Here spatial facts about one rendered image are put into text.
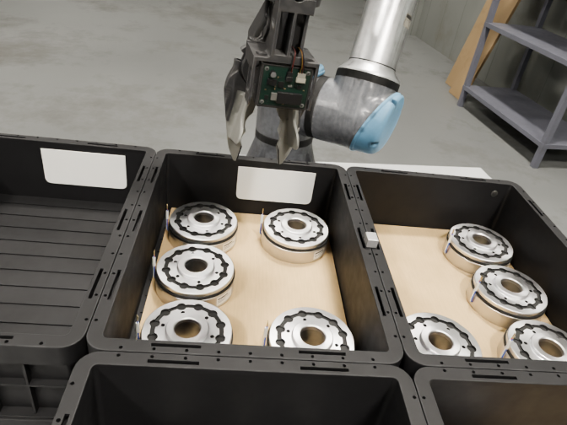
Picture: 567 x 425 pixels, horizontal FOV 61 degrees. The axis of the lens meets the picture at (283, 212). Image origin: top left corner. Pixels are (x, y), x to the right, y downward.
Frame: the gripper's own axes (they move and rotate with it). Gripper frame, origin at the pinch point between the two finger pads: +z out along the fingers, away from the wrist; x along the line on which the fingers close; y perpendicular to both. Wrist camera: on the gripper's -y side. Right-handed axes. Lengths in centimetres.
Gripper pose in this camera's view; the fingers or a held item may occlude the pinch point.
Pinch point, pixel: (257, 150)
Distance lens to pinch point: 62.7
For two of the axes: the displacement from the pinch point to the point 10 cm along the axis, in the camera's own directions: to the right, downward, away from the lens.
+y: 1.8, 5.5, -8.1
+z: -1.7, 8.3, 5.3
